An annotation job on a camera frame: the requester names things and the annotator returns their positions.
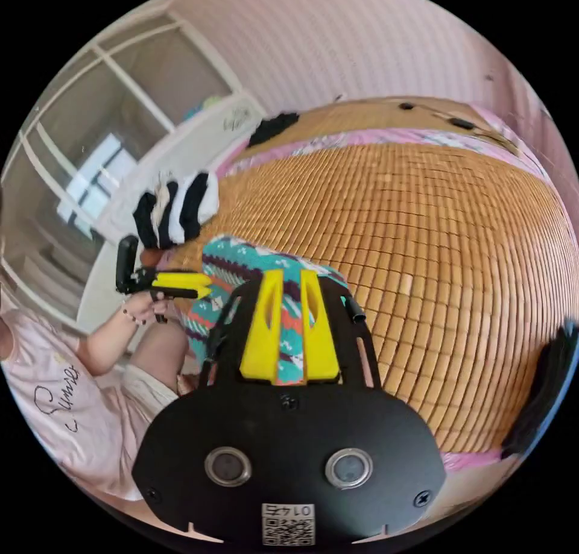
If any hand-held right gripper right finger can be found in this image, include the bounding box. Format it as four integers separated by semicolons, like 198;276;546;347
300;271;341;381

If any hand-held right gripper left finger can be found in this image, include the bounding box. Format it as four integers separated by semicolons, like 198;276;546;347
239;269;285;383

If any blue and white patterned sweater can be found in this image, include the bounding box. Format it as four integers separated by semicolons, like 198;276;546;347
183;233;354;386

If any person's left forearm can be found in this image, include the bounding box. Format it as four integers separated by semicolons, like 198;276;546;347
74;307;138;377

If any person's left hand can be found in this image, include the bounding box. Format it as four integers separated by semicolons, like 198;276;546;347
121;291;171;327

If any black and white striped garment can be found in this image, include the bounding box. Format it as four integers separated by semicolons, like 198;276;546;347
131;170;221;251

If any bed with woven mat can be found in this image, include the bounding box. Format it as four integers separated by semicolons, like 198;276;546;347
156;95;576;473

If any person's body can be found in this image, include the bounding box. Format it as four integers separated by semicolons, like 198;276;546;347
0;187;202;503

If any small black garment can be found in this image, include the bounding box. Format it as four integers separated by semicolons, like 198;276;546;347
247;112;301;149

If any long black garment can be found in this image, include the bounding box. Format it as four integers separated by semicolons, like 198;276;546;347
501;321;579;460

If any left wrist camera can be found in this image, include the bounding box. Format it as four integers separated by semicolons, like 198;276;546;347
115;235;140;294

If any window with white frame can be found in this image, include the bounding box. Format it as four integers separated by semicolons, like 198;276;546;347
0;11;241;333

